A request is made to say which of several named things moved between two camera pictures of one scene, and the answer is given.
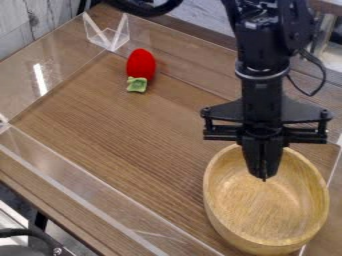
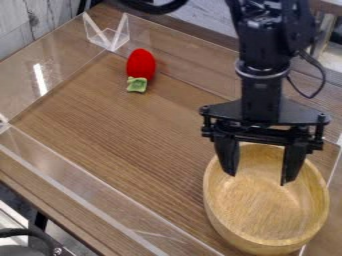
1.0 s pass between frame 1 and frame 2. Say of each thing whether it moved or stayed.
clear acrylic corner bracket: stayed
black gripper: moved
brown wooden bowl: stayed
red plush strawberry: stayed
